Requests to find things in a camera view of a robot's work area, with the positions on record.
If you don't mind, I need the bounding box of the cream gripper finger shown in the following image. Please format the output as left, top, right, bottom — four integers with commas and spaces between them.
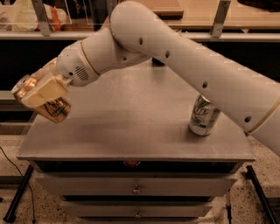
21, 76, 68, 108
31, 58, 59, 79

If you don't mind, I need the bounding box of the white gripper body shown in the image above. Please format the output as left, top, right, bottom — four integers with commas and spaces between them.
56, 41, 100, 87

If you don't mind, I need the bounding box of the orange LaCroix can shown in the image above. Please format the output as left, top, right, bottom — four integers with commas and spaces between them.
11, 74, 71, 123

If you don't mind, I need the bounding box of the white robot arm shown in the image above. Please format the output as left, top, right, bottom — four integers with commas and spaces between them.
22, 1, 280, 155

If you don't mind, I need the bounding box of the blue Pepsi can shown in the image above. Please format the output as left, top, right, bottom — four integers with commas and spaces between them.
152, 58, 165, 67

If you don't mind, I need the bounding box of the green white 7UP can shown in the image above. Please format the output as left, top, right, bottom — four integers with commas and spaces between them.
189, 94, 221, 136

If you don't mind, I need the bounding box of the orange white plastic bag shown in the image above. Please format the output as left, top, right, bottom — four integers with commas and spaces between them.
0, 0, 69, 32

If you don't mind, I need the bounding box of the grey drawer cabinet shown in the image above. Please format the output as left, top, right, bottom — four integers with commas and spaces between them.
17, 63, 255, 224

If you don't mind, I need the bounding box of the upper grey drawer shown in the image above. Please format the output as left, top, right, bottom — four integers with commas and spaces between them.
35, 173, 236, 197

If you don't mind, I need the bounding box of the grey drawer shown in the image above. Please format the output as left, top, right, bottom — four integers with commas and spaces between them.
35, 173, 236, 197
61, 201, 212, 218

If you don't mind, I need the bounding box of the wooden board on shelf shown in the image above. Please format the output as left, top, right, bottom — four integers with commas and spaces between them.
136, 0, 184, 18

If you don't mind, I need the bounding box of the lower grey drawer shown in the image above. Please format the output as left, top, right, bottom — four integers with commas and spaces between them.
61, 201, 212, 218

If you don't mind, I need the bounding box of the black left stand leg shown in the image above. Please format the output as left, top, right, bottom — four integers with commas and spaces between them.
3, 165, 33, 223

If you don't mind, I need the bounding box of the black stand leg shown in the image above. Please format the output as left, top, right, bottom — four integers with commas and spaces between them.
245, 165, 280, 224
3, 165, 33, 223

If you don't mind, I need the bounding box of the black right stand leg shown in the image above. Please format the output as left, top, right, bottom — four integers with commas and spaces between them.
245, 165, 280, 224

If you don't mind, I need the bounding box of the metal shelf rail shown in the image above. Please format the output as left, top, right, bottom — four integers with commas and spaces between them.
0, 30, 280, 43

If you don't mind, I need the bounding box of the black cable on floor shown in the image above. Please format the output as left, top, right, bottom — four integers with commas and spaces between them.
0, 145, 38, 224

